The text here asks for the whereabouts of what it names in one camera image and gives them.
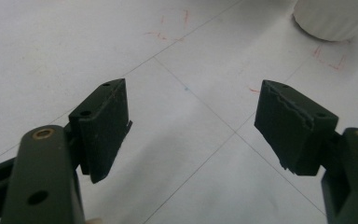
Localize white cylindrical object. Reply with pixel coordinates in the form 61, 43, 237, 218
293, 0, 358, 43

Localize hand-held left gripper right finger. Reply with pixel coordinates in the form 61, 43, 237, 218
254, 79, 339, 176

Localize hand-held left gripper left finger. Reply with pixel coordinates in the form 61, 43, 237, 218
68, 77, 133, 184

